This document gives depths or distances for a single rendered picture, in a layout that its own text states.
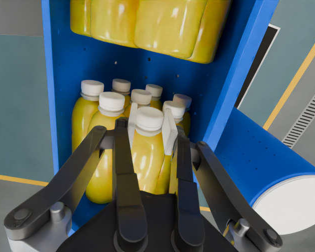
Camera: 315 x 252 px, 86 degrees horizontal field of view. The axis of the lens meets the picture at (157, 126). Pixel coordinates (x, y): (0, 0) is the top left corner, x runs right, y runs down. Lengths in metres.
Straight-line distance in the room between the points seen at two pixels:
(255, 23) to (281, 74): 1.59
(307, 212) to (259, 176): 0.21
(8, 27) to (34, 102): 1.07
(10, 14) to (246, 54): 0.66
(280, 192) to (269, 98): 1.23
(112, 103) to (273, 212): 0.62
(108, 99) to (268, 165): 0.56
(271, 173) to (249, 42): 0.51
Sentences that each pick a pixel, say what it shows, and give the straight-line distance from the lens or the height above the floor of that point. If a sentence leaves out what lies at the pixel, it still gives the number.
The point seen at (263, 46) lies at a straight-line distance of 1.46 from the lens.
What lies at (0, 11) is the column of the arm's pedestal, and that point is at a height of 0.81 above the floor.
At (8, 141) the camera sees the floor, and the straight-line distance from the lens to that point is 2.05.
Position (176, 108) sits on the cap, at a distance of 0.28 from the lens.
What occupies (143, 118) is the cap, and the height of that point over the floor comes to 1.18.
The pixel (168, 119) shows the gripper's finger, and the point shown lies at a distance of 0.20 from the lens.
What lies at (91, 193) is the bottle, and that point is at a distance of 0.36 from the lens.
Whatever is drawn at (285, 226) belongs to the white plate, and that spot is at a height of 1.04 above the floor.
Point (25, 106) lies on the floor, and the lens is 1.79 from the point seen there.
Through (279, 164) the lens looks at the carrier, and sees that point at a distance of 0.68.
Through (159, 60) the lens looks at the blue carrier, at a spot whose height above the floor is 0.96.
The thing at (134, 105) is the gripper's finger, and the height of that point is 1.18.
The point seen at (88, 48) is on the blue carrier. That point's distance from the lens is 0.37.
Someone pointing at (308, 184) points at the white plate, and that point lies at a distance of 0.69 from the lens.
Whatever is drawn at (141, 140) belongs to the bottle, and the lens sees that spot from 0.23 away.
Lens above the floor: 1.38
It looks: 63 degrees down
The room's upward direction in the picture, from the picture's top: 173 degrees clockwise
